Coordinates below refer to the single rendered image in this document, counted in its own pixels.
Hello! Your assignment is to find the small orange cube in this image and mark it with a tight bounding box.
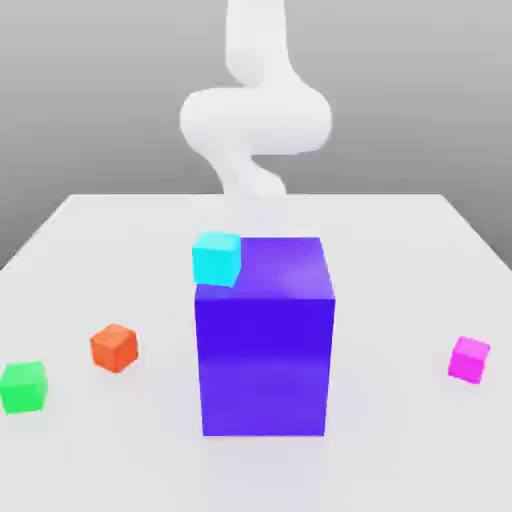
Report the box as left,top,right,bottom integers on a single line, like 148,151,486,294
89,323,140,374

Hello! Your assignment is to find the small cyan cube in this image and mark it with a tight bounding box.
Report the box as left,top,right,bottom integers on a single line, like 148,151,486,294
191,231,242,289

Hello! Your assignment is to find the small magenta cube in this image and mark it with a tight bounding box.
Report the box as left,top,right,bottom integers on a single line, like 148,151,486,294
447,335,492,385

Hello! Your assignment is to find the large blue box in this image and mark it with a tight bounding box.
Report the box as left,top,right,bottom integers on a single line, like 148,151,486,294
194,236,336,438

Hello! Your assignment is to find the small green cube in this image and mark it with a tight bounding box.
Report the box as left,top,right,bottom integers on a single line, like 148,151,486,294
0,360,49,416

